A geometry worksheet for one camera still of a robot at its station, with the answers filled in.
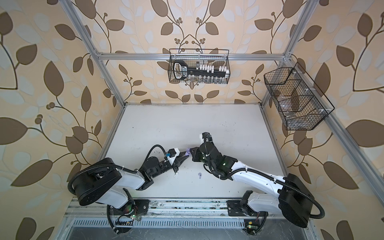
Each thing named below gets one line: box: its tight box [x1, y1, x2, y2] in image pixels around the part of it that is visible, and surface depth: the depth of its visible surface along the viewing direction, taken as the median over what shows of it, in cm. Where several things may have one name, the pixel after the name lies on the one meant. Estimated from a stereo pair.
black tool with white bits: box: [173, 60, 230, 80], surface depth 84 cm
